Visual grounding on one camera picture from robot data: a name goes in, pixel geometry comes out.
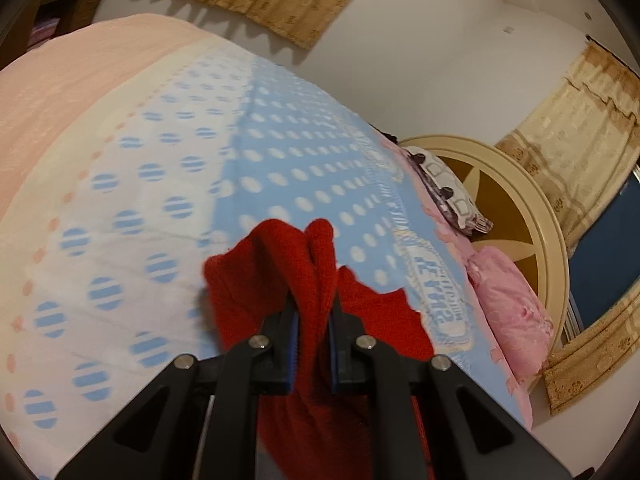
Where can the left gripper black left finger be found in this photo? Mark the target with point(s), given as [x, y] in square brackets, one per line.
[197, 419]

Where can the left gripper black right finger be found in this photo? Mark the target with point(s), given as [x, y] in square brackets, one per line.
[428, 419]

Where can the red knitted embroidered sweater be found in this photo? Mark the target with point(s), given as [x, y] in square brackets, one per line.
[312, 433]

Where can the pink pillow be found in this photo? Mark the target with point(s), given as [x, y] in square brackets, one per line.
[519, 321]

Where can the cream and brown headboard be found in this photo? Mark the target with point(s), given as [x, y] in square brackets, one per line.
[525, 227]

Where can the white patterned pillow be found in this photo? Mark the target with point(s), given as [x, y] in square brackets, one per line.
[448, 193]

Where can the pink and blue bed blanket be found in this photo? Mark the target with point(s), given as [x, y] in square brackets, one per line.
[131, 151]

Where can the beige curtain beside headboard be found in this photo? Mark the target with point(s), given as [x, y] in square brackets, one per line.
[581, 143]

